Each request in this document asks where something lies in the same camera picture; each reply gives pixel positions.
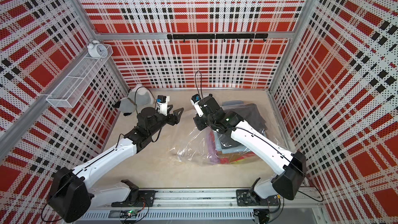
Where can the grey white plush toy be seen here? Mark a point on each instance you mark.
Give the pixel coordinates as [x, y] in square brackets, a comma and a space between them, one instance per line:
[137, 97]

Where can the purple folded garment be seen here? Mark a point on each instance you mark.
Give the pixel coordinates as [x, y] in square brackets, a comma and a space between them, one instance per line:
[212, 151]

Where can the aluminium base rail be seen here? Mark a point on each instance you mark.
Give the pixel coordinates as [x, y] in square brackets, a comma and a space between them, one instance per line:
[212, 205]

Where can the black wall hook rail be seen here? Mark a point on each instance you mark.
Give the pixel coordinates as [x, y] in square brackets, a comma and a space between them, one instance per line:
[249, 36]

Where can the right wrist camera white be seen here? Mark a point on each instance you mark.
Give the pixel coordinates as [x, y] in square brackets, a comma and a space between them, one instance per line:
[195, 100]

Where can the light blue folded garment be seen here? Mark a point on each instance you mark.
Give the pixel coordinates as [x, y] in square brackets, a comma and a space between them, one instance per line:
[226, 145]

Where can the white wire mesh shelf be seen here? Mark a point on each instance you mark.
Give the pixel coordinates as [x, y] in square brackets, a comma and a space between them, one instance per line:
[72, 87]

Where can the dark grey trousers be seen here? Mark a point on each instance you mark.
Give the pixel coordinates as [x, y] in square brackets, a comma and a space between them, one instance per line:
[250, 113]

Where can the clear plastic vacuum bag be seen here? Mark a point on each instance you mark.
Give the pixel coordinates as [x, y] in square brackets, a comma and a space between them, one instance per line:
[190, 145]

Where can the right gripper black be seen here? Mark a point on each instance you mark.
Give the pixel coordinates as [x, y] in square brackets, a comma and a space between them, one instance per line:
[200, 125]

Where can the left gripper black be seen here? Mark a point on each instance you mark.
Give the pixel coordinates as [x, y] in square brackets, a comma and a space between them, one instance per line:
[176, 117]

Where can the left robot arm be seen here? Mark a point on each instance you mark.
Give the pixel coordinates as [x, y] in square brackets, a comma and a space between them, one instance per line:
[71, 194]

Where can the white alarm clock on shelf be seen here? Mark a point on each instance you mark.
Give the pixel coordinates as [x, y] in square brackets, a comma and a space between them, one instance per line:
[97, 49]

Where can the red folded garment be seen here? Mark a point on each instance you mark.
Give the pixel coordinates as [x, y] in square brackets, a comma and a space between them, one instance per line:
[237, 157]

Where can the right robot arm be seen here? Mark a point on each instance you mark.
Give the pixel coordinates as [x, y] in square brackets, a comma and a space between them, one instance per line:
[289, 168]

